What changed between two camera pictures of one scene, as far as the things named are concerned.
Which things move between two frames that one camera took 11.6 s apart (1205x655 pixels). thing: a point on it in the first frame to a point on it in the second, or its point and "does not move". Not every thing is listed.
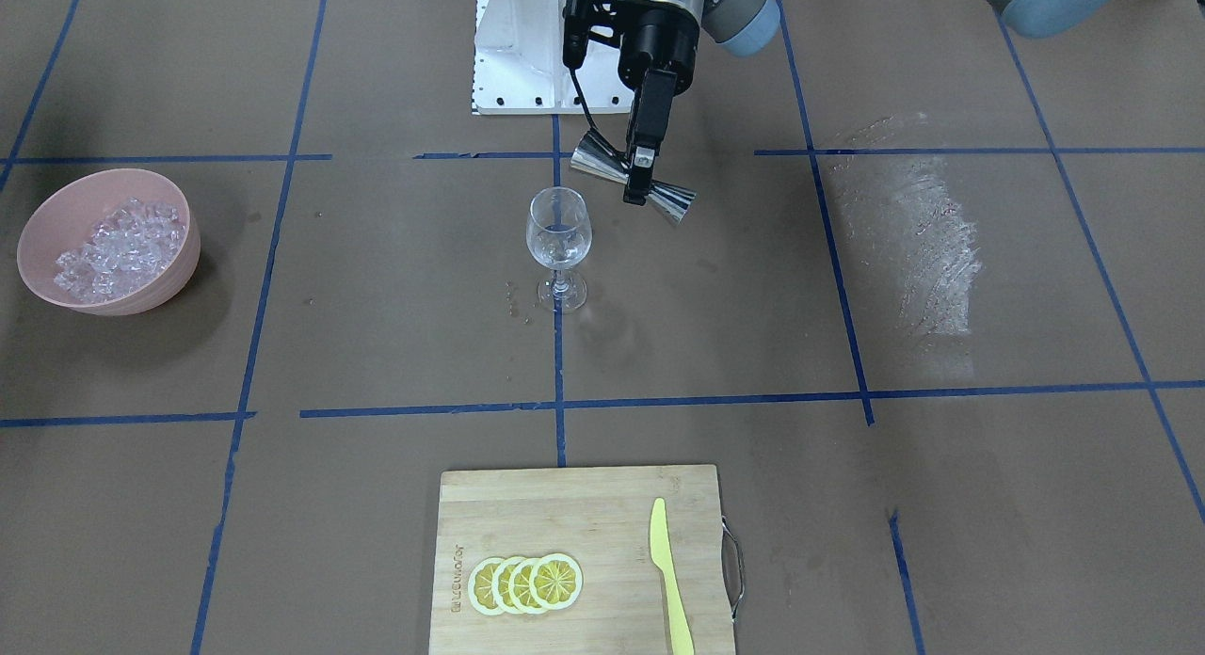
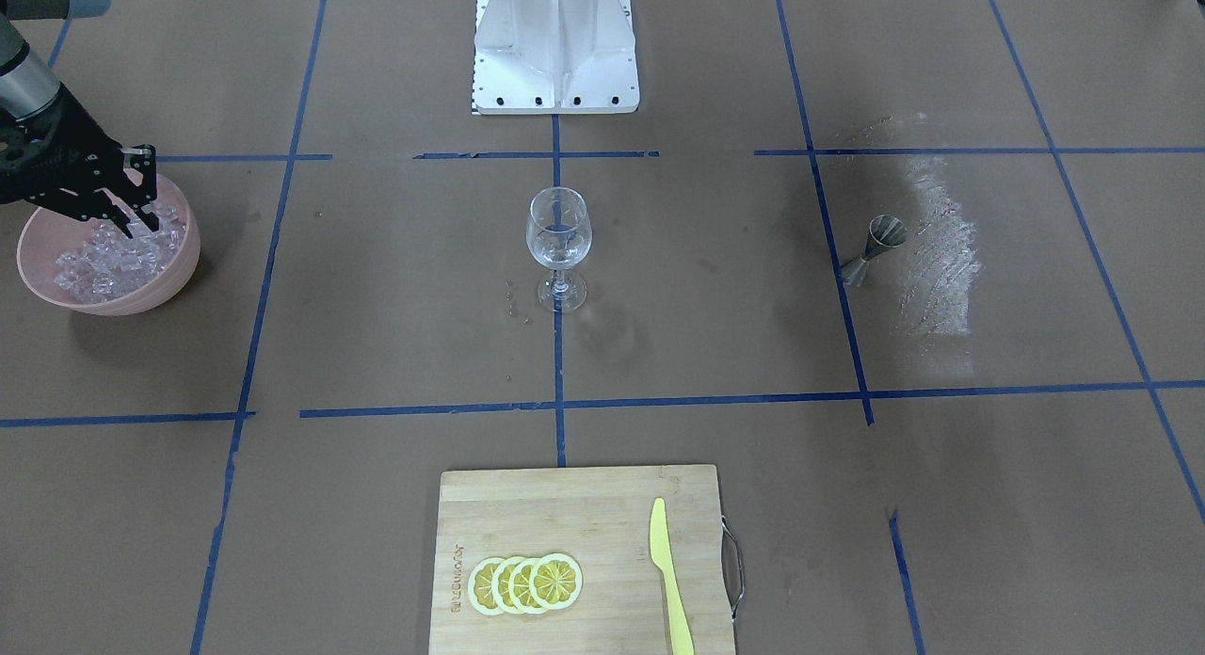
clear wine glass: (558, 233) does not move
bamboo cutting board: (602, 518) does not move
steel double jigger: (592, 156) to (885, 232)
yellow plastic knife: (682, 642) does not move
